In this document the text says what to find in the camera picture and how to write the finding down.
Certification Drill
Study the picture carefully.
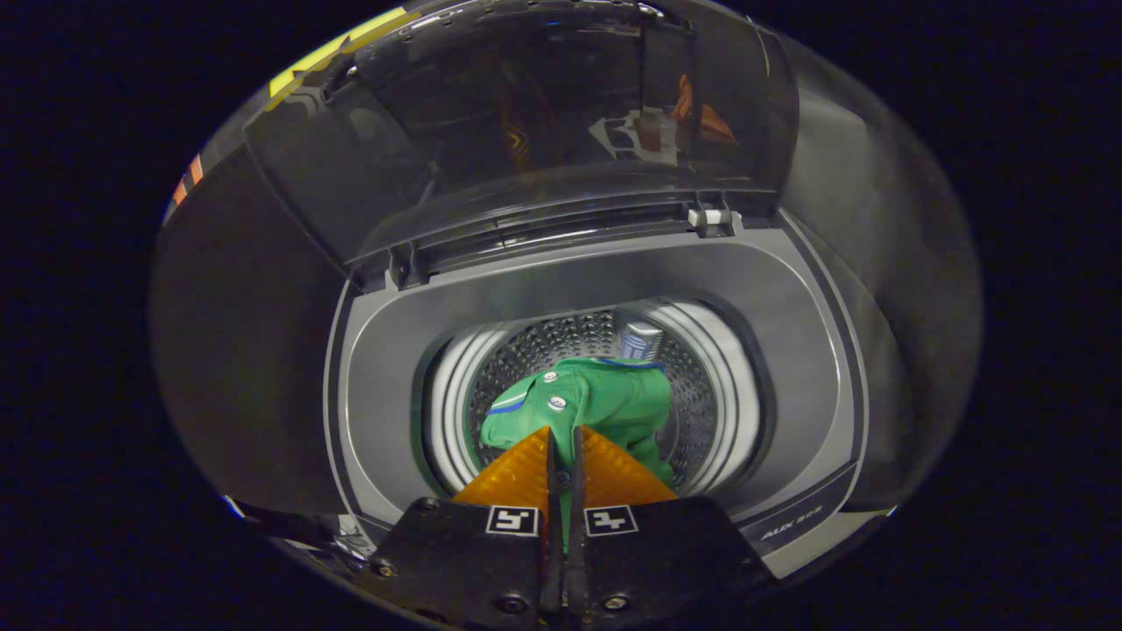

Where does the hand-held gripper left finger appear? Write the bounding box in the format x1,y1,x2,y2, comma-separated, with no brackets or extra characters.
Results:
368,427,562,625

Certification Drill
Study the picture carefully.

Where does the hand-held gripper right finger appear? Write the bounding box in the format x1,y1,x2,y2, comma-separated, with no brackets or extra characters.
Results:
568,427,777,625

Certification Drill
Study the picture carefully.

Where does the green polo shirt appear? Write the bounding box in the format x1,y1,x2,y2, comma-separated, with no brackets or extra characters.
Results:
479,357,676,549

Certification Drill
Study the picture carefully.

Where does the dark washing machine lid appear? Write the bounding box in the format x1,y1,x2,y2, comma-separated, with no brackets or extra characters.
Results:
244,0,800,290

